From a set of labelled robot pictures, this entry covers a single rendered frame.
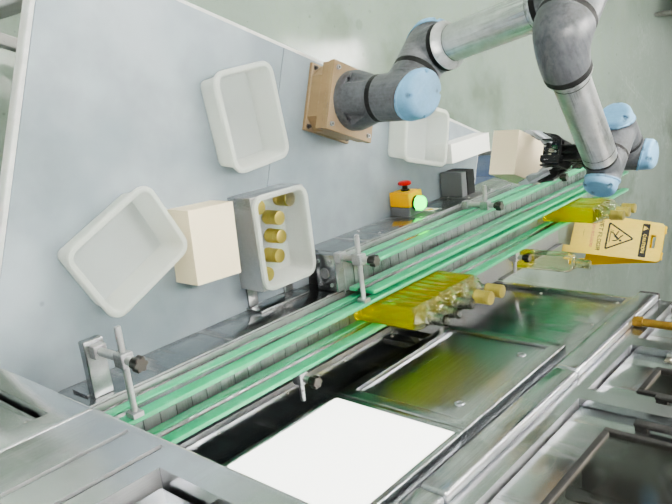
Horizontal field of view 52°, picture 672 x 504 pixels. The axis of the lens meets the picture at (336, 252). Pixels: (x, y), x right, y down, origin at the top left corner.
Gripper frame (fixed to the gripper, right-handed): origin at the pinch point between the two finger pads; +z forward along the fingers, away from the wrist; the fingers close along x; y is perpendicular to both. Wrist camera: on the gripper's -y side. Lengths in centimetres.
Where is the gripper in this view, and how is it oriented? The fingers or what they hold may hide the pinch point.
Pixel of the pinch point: (522, 157)
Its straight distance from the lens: 198.2
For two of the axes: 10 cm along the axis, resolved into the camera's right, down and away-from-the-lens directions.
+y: -6.6, -0.9, -7.5
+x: -1.2, 9.9, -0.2
